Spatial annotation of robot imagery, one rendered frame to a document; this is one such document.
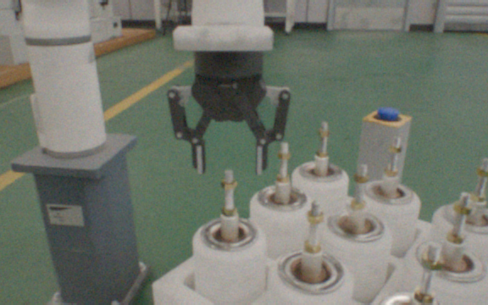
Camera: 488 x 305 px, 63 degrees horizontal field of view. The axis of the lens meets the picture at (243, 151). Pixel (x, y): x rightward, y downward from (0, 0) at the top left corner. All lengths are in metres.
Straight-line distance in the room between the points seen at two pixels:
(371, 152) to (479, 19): 5.01
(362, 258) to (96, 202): 0.41
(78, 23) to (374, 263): 0.52
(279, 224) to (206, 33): 0.31
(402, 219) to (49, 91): 0.55
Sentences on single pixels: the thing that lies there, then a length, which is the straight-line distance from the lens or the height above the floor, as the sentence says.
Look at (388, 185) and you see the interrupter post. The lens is 0.65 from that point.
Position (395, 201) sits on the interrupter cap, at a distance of 0.64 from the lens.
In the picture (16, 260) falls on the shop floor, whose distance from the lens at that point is 1.02.
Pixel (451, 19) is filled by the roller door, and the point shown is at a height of 0.15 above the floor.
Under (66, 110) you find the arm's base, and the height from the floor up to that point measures 0.38.
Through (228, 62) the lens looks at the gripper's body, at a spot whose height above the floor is 0.48.
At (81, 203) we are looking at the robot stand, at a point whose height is 0.23.
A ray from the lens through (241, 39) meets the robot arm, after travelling 0.37.
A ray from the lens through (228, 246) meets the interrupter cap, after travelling 0.50.
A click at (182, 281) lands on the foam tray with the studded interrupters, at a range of 0.58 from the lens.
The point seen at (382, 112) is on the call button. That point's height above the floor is 0.33.
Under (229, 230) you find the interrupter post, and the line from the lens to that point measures 0.52.
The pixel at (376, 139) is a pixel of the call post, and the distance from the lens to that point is 0.79.
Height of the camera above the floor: 0.55
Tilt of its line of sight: 23 degrees down
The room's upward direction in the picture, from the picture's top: straight up
